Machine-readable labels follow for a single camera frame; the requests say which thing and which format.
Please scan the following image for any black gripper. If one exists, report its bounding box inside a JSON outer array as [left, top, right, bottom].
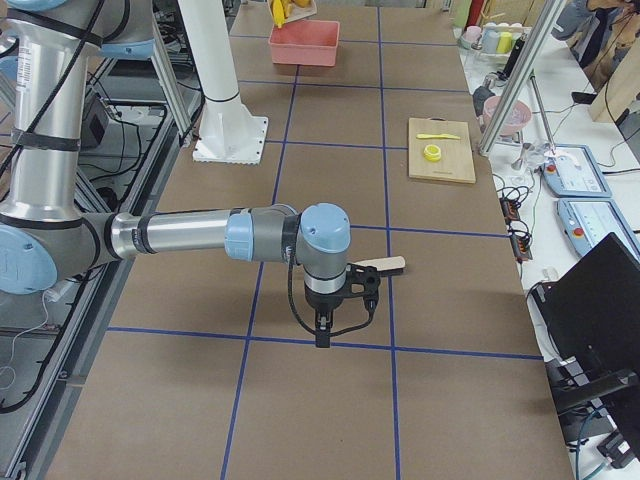
[[304, 264, 380, 348]]

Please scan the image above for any beige hand brush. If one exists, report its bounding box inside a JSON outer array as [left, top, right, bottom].
[[354, 256, 406, 277]]

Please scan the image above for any yellow toy corn cob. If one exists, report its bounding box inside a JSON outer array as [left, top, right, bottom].
[[270, 0, 293, 28]]

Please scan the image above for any beige plastic dustpan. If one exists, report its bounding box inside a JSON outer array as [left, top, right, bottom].
[[286, 0, 317, 23]]

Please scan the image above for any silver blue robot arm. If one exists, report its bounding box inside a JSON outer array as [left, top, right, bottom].
[[1, 1, 380, 348]]

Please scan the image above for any pink plastic bin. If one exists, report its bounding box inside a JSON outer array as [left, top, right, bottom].
[[268, 20, 341, 67]]

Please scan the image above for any yellow lemon slice toy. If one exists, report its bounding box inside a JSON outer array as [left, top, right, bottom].
[[423, 144, 442, 162]]

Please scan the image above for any bamboo cutting board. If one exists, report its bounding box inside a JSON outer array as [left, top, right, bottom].
[[408, 118, 476, 184]]

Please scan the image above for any yellow plastic knife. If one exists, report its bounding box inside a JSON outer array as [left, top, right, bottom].
[[416, 133, 461, 140]]

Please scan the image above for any black laptop monitor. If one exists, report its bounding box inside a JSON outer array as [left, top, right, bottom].
[[532, 233, 639, 454]]

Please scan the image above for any pink bowl with ice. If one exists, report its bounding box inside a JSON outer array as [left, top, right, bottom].
[[482, 96, 532, 136]]

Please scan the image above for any lower blue teach pendant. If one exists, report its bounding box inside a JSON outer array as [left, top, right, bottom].
[[556, 198, 631, 257]]

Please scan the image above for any blue teach pendant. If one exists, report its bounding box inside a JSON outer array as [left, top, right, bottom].
[[542, 144, 612, 198], [556, 198, 631, 257]]

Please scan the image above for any upper blue teach pendant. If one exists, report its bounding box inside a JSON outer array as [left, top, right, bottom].
[[542, 144, 612, 198]]

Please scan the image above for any seated person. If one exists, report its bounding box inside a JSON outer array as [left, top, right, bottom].
[[552, 0, 639, 92]]

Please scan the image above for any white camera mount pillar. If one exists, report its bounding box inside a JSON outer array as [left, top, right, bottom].
[[179, 0, 268, 165]]

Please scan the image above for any aluminium frame post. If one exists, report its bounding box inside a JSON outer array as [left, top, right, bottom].
[[478, 0, 566, 157]]

